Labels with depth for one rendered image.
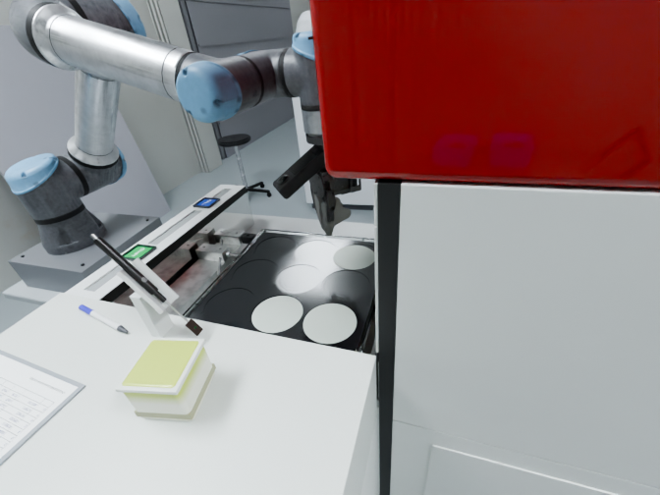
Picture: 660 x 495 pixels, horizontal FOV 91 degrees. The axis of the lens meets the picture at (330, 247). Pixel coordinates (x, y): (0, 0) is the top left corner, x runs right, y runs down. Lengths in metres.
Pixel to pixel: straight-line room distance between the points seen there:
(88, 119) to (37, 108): 2.16
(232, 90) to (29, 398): 0.50
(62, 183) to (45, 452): 0.70
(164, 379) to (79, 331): 0.29
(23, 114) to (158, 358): 2.76
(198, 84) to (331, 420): 0.45
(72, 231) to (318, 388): 0.84
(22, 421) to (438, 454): 0.59
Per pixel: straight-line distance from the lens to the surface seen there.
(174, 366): 0.44
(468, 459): 0.64
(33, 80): 3.23
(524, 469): 0.65
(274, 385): 0.47
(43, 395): 0.62
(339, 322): 0.61
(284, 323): 0.63
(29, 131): 3.10
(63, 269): 1.05
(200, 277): 0.84
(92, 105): 0.98
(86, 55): 0.69
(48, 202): 1.08
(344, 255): 0.77
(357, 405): 0.44
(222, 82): 0.50
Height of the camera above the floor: 1.34
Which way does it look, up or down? 33 degrees down
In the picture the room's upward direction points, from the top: 6 degrees counter-clockwise
